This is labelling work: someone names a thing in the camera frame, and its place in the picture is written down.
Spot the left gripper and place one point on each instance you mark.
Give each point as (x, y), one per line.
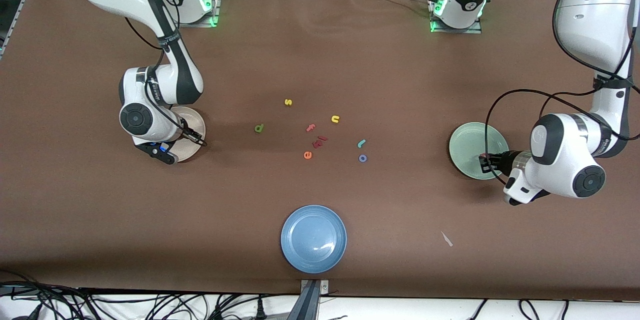
(503, 161)

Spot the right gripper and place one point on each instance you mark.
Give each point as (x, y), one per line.
(186, 132)

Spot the pale green round plate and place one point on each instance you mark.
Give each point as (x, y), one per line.
(467, 149)

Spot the beige round plate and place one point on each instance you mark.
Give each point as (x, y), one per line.
(192, 147)

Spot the small white paper scrap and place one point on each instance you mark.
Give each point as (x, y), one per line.
(446, 239)

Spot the dark red letter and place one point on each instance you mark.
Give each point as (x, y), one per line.
(319, 141)

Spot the blue round plate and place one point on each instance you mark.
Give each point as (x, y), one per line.
(313, 239)

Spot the brown table cover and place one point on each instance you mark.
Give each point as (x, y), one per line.
(325, 49)

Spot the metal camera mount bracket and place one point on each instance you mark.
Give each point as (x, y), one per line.
(312, 297)

